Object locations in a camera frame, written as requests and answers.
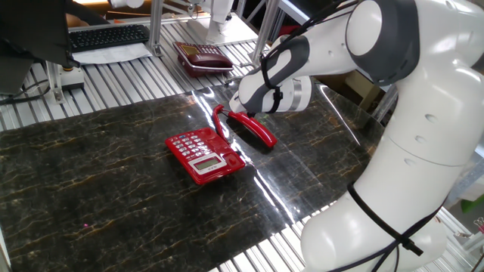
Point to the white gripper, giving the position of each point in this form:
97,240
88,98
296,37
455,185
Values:
237,106

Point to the black computer monitor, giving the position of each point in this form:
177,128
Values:
30,30

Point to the cardboard box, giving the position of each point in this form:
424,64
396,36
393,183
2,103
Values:
359,86

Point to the aluminium frame rail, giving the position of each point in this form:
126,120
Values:
383,106

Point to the pink clips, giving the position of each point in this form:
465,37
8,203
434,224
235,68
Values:
480,224

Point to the dark marble pattern mat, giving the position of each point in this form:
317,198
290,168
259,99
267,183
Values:
113,189

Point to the red telephone handset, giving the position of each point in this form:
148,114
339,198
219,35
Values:
259,130

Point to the red telephone base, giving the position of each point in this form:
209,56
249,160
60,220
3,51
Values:
211,164

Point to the white paper sheet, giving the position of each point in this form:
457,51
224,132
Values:
113,54

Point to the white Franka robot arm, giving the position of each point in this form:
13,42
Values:
416,151

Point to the aluminium post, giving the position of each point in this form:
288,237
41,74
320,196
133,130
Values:
264,30
156,26

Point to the dark red desk telephone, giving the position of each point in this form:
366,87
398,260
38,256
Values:
204,59

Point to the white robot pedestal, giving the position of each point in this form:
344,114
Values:
219,22

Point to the green object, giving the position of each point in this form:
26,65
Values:
474,204

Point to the black computer keyboard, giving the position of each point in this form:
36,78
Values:
107,37

